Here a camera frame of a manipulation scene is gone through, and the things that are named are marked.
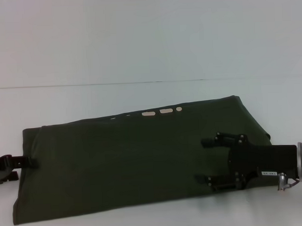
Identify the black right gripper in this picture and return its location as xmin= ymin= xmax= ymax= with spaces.
xmin=192 ymin=129 xmax=300 ymax=193

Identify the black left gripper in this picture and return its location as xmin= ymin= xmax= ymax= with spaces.
xmin=0 ymin=153 xmax=40 ymax=185

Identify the dark green shirt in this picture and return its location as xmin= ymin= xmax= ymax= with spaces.
xmin=8 ymin=94 xmax=274 ymax=220

